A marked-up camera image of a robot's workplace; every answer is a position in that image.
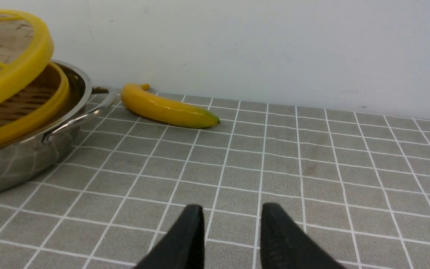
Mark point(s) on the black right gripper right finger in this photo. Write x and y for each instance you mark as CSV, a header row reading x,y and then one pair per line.
x,y
284,245

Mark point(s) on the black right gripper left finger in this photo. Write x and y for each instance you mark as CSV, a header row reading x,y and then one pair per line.
x,y
183,246

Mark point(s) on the yellow rimmed bamboo steamer basket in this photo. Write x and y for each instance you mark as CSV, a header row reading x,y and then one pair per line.
x,y
33,106

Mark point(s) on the woven bamboo steamer lid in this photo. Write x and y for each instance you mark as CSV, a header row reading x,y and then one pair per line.
x,y
26,48

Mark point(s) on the stainless steel pot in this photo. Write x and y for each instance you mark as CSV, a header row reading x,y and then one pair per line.
x,y
32,154

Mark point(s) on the grey checkered tablecloth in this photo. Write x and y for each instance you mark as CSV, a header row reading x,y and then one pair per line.
x,y
358,184

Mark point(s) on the yellow banana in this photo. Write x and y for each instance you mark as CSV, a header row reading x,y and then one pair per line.
x,y
137,99

